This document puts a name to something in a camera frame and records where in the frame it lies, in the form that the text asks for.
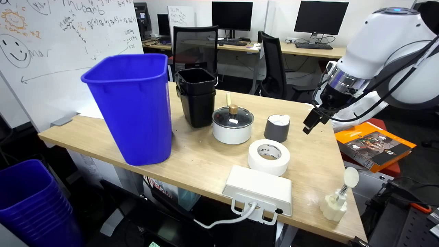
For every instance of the whiteboard eraser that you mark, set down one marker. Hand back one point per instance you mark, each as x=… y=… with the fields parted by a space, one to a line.
x=63 y=120

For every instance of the orange book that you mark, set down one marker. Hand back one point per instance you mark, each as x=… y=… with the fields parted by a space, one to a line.
x=372 y=147

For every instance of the black computer monitor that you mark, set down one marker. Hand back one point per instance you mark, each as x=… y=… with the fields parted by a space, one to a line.
x=232 y=16

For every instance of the small whiteboard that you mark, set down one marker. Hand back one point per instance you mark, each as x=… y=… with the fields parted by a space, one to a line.
x=181 y=16

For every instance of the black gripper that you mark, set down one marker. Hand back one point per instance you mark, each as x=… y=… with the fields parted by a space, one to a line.
x=328 y=103

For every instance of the stack of blue bins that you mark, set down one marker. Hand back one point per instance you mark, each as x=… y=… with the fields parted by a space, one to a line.
x=34 y=209

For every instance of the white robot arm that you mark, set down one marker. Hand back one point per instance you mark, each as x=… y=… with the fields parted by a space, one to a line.
x=393 y=61

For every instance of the white power box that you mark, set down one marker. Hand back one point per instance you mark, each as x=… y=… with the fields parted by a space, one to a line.
x=270 y=193

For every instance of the white plastic object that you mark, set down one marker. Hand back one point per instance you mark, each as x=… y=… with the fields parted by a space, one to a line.
x=279 y=120

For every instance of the whiteboard with drawings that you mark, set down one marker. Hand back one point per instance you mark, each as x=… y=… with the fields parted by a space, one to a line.
x=45 y=46

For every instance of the black small trash bin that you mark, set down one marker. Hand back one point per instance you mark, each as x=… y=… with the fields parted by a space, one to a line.
x=196 y=91

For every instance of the wooden background desk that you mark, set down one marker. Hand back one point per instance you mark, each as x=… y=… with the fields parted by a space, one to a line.
x=255 y=47

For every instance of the large blue recycling bin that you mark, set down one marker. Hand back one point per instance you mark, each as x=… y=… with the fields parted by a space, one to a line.
x=132 y=95

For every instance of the white gaffer tape roll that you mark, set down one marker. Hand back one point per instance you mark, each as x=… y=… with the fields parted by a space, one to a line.
x=269 y=157

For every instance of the grey masking tape roll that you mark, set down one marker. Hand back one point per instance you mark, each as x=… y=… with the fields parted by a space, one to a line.
x=277 y=134

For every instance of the white pot with glass lid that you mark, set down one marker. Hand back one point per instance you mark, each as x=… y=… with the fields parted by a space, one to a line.
x=232 y=125

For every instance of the black mesh office chair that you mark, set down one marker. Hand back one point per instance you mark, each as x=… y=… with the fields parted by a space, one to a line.
x=195 y=47

